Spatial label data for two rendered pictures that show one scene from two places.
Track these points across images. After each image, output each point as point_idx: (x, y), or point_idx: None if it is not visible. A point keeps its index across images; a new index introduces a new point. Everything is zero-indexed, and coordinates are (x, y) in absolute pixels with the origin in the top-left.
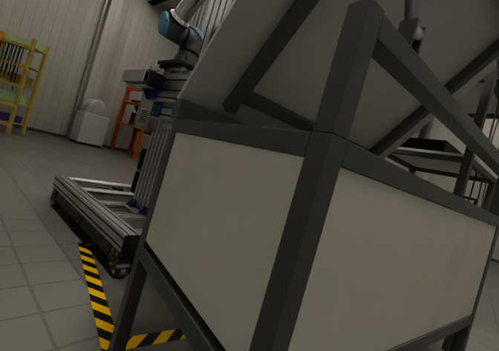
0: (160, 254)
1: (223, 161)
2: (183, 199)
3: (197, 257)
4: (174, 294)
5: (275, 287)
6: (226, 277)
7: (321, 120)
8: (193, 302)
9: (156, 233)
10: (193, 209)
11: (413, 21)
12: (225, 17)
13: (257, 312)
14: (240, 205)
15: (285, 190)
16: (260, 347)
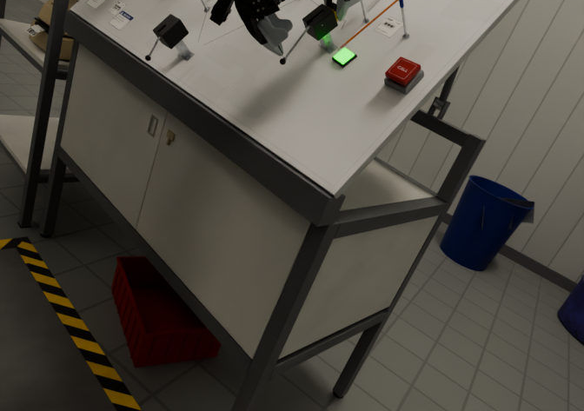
0: (313, 340)
1: (395, 236)
2: (347, 285)
3: (364, 300)
4: (340, 335)
5: (413, 268)
6: (387, 288)
7: (451, 197)
8: (358, 320)
9: (301, 336)
10: (361, 281)
11: (448, 104)
12: (431, 94)
13: (401, 283)
14: (402, 252)
15: (427, 232)
16: (401, 291)
